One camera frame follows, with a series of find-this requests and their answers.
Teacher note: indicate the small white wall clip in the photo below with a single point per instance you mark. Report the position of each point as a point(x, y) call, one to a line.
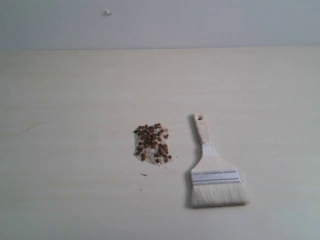
point(107, 13)

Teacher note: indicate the white wooden paint brush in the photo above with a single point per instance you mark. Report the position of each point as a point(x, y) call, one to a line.
point(215, 182)

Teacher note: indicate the pile of rice and beans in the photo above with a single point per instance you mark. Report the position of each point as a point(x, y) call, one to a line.
point(151, 144)

